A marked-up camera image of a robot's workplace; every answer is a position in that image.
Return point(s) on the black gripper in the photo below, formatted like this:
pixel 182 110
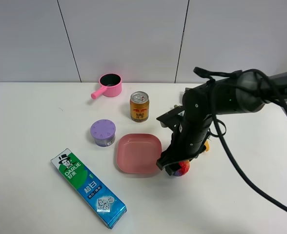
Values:
pixel 188 137

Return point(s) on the rainbow pop ball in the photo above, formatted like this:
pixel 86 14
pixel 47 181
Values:
pixel 184 167

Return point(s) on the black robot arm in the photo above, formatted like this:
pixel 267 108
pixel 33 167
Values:
pixel 234 93

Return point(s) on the pink square plate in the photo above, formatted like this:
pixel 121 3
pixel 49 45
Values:
pixel 138 153

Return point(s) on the toy corn cob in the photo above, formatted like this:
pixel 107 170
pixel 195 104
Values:
pixel 206 144

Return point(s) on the gold energy drink can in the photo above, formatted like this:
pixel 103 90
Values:
pixel 139 106

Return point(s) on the purple lidded round jar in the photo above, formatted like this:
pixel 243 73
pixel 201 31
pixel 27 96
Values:
pixel 103 132

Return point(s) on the green blue toothpaste box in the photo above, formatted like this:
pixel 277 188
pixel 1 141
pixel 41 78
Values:
pixel 108 207

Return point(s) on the pink toy saucepan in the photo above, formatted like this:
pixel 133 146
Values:
pixel 110 86

